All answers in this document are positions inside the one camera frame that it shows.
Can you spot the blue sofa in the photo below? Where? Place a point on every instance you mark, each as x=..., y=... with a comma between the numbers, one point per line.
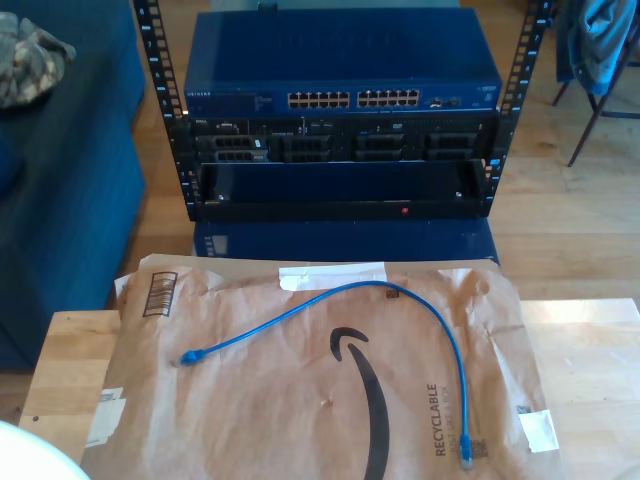
x=75, y=200

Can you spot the brown packing paper mailer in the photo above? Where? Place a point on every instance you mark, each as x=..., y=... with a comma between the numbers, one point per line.
x=250, y=400

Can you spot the blue network switch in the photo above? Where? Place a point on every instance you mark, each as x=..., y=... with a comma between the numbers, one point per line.
x=340, y=50

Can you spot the white adhesive label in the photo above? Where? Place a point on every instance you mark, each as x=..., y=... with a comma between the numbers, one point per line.
x=107, y=415
x=537, y=430

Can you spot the black rack shelf tray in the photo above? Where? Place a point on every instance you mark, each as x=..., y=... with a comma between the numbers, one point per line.
x=300, y=210

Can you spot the blue grey jacket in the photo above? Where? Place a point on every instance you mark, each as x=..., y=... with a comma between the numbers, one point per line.
x=600, y=50

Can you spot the camouflage cloth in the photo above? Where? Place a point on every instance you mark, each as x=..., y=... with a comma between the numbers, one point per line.
x=30, y=65

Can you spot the dark blue equipment case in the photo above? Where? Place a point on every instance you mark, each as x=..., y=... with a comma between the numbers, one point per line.
x=350, y=240

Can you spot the white tape strip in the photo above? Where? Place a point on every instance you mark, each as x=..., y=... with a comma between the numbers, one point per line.
x=340, y=275

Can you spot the black rack server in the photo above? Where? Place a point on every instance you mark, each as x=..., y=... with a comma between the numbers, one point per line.
x=340, y=135

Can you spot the black rack frame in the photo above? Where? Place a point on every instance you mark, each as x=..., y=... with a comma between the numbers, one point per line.
x=161, y=65

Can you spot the dark metal chair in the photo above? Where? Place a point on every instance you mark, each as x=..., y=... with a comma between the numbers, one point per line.
x=587, y=130

